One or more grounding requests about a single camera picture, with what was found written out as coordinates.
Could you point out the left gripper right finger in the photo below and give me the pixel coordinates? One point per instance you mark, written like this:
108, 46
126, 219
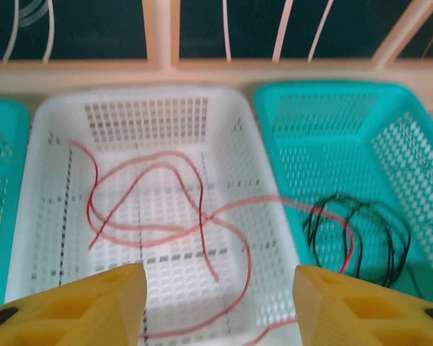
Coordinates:
364, 317

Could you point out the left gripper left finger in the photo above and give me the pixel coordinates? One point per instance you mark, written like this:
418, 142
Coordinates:
75, 313

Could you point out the teal plastic basket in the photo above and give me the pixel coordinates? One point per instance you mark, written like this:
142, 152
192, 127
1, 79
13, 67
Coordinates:
7, 126
328, 144

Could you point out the white plastic basket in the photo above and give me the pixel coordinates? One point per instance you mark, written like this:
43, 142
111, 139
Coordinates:
148, 101

